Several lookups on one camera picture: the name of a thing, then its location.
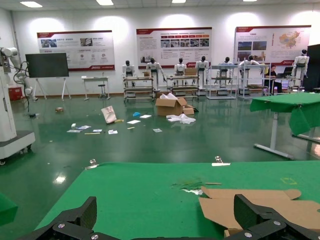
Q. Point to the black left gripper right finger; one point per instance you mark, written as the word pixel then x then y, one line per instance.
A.
pixel 252 215

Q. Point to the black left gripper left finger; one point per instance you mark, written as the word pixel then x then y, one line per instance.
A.
pixel 75 220

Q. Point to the brown cardboard box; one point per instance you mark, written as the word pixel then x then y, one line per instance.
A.
pixel 190 72
pixel 275 200

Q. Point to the white mobile robot with arm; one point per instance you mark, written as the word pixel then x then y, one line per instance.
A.
pixel 6 120

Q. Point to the red box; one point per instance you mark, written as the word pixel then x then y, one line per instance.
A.
pixel 15 93

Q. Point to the closed brown cardboard box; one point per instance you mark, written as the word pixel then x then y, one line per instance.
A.
pixel 190 72

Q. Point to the thin wooden strip scrap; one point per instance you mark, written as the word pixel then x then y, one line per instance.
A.
pixel 212 183

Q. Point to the silver binder clip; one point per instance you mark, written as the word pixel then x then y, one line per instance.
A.
pixel 93 163
pixel 220 162

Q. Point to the green felt tablecloth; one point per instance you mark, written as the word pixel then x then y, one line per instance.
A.
pixel 137 200

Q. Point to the clear plastic packet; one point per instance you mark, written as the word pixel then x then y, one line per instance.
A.
pixel 97 130
pixel 113 132
pixel 157 130

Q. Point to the small brown parcel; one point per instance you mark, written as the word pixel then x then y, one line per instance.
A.
pixel 59 109

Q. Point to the white paper sheet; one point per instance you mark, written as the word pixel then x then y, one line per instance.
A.
pixel 145 116
pixel 133 122

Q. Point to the green cloth covered table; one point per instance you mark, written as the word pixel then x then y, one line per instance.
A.
pixel 282 101

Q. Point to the white plastic wrap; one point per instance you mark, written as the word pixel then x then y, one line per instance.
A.
pixel 182 118

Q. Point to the blue plastic item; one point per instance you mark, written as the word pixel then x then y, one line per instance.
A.
pixel 136 114

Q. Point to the metal shelf rack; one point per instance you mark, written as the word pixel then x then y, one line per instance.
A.
pixel 138 88
pixel 182 88
pixel 221 67
pixel 252 86

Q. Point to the large open cardboard carton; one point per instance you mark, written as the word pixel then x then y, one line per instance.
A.
pixel 168 108

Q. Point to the black stool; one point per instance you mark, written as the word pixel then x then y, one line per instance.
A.
pixel 102 86

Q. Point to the seated person in black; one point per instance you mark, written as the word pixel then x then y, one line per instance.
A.
pixel 272 75

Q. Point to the white desk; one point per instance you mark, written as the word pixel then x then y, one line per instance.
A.
pixel 95 78

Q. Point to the black laptop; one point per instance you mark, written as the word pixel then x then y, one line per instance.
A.
pixel 287 71

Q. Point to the white humanoid robot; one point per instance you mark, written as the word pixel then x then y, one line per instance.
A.
pixel 227 60
pixel 153 66
pixel 202 64
pixel 180 68
pixel 301 62
pixel 128 68
pixel 250 62

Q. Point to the black display on white stand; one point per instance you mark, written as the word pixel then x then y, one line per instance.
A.
pixel 47 65

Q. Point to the black partition panel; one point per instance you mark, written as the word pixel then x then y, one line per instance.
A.
pixel 313 67

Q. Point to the ceiling light panel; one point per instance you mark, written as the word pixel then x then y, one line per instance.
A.
pixel 105 2
pixel 182 1
pixel 31 4
pixel 250 0

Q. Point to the red white wall poster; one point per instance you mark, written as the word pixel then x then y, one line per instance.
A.
pixel 175 45
pixel 95 50

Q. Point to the wall poster with map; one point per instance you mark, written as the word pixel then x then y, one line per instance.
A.
pixel 270 42

